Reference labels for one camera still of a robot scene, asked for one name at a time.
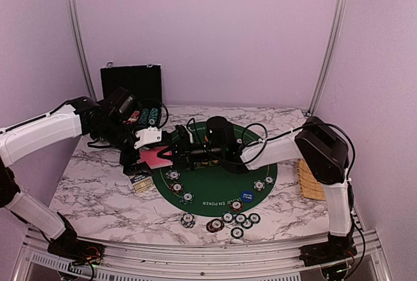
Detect teal chip three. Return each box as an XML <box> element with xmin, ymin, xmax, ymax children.
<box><xmin>248</xmin><ymin>213</ymin><xmax>261</xmax><ymax>224</ymax></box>

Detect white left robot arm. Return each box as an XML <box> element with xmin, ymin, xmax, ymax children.
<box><xmin>1</xmin><ymin>95</ymin><xmax>162</xmax><ymax>258</ymax></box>

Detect front aluminium rail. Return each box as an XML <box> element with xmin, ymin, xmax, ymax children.
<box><xmin>19</xmin><ymin>228</ymin><xmax>392</xmax><ymax>281</ymax></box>

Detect teal chip two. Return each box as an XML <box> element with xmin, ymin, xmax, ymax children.
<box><xmin>235</xmin><ymin>213</ymin><xmax>247</xmax><ymax>224</ymax></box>

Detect aluminium frame post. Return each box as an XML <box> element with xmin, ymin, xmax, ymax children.
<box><xmin>66</xmin><ymin>0</ymin><xmax>97</xmax><ymax>100</ymax></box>
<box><xmin>306</xmin><ymin>0</ymin><xmax>347</xmax><ymax>115</ymax></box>

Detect white blue chip stack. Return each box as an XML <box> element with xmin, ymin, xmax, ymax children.
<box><xmin>180</xmin><ymin>213</ymin><xmax>195</xmax><ymax>228</ymax></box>

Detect woven bamboo basket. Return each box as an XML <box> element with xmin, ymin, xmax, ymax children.
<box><xmin>296</xmin><ymin>159</ymin><xmax>326</xmax><ymax>201</ymax></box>

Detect black poker chip case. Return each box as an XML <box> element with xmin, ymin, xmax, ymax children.
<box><xmin>100</xmin><ymin>65</ymin><xmax>163</xmax><ymax>127</ymax></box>

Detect red striped card deck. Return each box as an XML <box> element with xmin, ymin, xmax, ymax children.
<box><xmin>141</xmin><ymin>149</ymin><xmax>173</xmax><ymax>170</ymax></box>

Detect teal chip four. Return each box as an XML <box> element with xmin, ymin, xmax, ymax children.
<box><xmin>231</xmin><ymin>227</ymin><xmax>244</xmax><ymax>239</ymax></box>

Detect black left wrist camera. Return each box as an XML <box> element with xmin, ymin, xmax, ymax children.
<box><xmin>102</xmin><ymin>87</ymin><xmax>141</xmax><ymax>121</ymax></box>

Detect white blue chips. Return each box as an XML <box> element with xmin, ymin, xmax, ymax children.
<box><xmin>165</xmin><ymin>169</ymin><xmax>180</xmax><ymax>181</ymax></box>

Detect teal chip mat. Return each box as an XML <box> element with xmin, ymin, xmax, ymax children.
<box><xmin>264</xmin><ymin>175</ymin><xmax>275</xmax><ymax>185</ymax></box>

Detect teal chips mat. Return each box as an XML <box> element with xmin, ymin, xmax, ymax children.
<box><xmin>180</xmin><ymin>192</ymin><xmax>195</xmax><ymax>205</ymax></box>

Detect teal chip one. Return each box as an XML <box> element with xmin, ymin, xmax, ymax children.
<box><xmin>222</xmin><ymin>212</ymin><xmax>234</xmax><ymax>223</ymax></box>

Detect left aluminium frame post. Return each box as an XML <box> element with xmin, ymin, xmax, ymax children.
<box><xmin>66</xmin><ymin>0</ymin><xmax>97</xmax><ymax>100</ymax></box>

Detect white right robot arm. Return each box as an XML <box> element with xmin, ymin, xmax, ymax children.
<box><xmin>157</xmin><ymin>116</ymin><xmax>354</xmax><ymax>260</ymax></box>

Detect red chips bottom mat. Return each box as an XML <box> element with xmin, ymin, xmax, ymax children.
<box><xmin>229</xmin><ymin>200</ymin><xmax>243</xmax><ymax>213</ymax></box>

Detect right aluminium frame post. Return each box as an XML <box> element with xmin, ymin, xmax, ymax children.
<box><xmin>306</xmin><ymin>0</ymin><xmax>347</xmax><ymax>115</ymax></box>

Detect round green poker mat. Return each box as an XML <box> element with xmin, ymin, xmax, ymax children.
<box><xmin>150</xmin><ymin>121</ymin><xmax>278</xmax><ymax>217</ymax></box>

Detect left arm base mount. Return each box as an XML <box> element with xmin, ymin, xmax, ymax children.
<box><xmin>48</xmin><ymin>239</ymin><xmax>104</xmax><ymax>265</ymax></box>

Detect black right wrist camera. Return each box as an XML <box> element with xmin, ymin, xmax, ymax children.
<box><xmin>206</xmin><ymin>116</ymin><xmax>237</xmax><ymax>148</ymax></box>

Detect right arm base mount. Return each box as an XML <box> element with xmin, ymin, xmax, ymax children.
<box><xmin>299</xmin><ymin>242</ymin><xmax>358</xmax><ymax>267</ymax></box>

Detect blue small blind button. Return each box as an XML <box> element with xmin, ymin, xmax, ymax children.
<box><xmin>239</xmin><ymin>190</ymin><xmax>255</xmax><ymax>203</ymax></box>

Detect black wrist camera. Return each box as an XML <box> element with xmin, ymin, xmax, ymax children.
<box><xmin>102</xmin><ymin>87</ymin><xmax>141</xmax><ymax>121</ymax></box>
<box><xmin>206</xmin><ymin>116</ymin><xmax>237</xmax><ymax>148</ymax></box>

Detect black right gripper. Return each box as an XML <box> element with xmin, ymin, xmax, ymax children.
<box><xmin>157</xmin><ymin>135</ymin><xmax>223</xmax><ymax>171</ymax></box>

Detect blue gold card box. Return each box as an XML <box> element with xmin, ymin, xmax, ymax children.
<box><xmin>129</xmin><ymin>172</ymin><xmax>154</xmax><ymax>194</ymax></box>

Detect red black chip stack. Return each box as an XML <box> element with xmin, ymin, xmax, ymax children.
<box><xmin>206</xmin><ymin>218</ymin><xmax>224</xmax><ymax>233</ymax></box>

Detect teal chips in case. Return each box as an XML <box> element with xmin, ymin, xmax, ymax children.
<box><xmin>137</xmin><ymin>108</ymin><xmax>160</xmax><ymax>126</ymax></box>

